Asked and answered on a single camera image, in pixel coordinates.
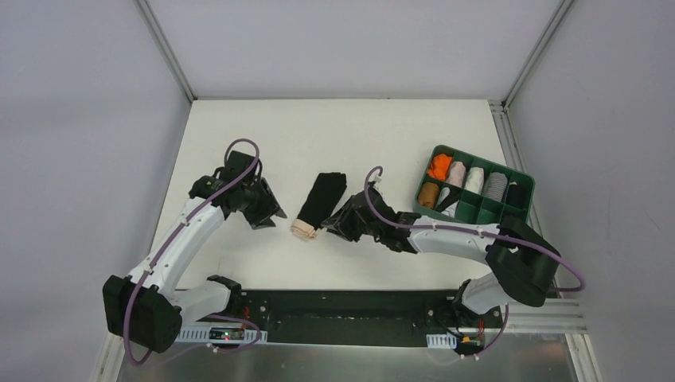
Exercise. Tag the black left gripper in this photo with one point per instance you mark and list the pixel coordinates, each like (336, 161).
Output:
(259, 201)

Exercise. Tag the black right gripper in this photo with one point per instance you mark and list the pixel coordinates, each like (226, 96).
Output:
(357, 217)

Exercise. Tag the black underwear beige waistband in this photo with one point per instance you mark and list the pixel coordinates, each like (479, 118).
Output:
(326, 192)

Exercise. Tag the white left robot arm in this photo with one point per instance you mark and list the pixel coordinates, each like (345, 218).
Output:
(145, 307)

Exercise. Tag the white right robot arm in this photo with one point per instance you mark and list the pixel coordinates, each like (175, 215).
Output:
(522, 264)

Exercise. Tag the brown rolled underwear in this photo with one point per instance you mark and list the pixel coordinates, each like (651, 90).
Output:
(428, 195)

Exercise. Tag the white black rolled underwear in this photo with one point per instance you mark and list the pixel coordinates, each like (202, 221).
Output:
(448, 200)

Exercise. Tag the orange rolled underwear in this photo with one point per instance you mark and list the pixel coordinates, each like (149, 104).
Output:
(439, 167)

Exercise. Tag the pink rolled underwear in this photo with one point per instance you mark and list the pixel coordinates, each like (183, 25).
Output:
(456, 174)

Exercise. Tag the grey striped rolled underwear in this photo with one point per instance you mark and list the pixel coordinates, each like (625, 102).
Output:
(496, 186)

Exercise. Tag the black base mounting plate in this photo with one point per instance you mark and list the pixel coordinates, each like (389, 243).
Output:
(395, 318)

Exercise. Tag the green compartment tray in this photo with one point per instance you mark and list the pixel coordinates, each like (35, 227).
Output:
(474, 208)

